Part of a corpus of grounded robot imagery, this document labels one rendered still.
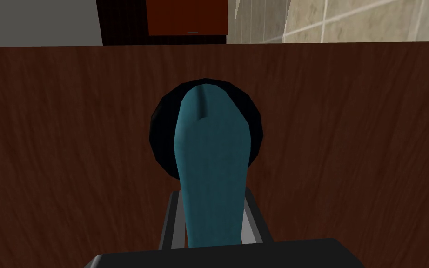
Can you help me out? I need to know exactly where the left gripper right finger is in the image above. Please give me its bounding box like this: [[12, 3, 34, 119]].
[[240, 187, 275, 245]]

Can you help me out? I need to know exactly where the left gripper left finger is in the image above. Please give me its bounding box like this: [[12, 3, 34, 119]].
[[158, 190, 188, 251]]

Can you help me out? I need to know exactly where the teal and black door handle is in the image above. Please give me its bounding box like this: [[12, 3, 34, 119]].
[[149, 78, 264, 249]]

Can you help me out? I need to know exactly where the red-brown wall cabinet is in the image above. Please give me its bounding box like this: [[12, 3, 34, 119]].
[[145, 0, 229, 37]]

